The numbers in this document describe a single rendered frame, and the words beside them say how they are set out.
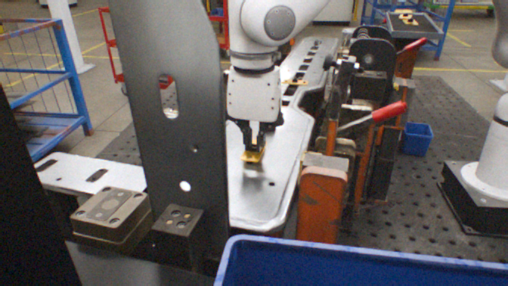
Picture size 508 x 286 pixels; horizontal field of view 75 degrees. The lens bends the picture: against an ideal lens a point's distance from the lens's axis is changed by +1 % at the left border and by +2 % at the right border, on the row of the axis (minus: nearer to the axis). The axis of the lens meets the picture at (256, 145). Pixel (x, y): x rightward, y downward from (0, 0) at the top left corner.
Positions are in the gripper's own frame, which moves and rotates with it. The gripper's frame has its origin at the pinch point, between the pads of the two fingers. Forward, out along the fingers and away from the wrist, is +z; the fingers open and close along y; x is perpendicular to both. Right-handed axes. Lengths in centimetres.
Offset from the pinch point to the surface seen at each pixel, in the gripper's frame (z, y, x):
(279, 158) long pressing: 3.6, -5.4, 0.0
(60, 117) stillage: 88, 211, -141
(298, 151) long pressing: 3.6, -8.6, -3.8
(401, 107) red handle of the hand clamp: -10.8, -25.7, 1.0
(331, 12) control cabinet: 78, 39, -702
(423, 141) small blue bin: 27, -46, -62
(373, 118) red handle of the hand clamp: -8.2, -21.8, 1.0
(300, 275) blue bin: -8.9, -15.1, 37.0
